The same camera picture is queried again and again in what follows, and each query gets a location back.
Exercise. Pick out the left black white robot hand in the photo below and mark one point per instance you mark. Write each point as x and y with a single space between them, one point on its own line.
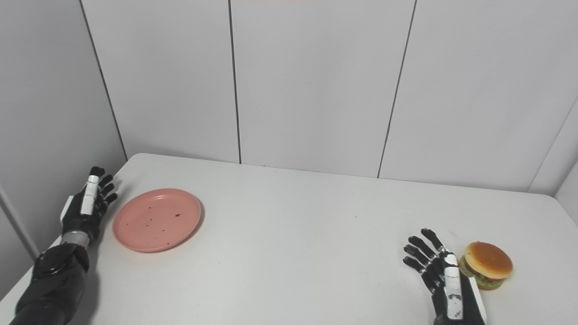
86 208

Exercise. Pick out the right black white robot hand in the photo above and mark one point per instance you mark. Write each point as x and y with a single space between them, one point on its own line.
454 291

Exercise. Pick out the pink round plate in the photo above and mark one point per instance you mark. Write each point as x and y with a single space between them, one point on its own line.
156 220

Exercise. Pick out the toy hamburger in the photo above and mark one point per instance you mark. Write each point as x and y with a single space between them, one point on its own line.
487 264

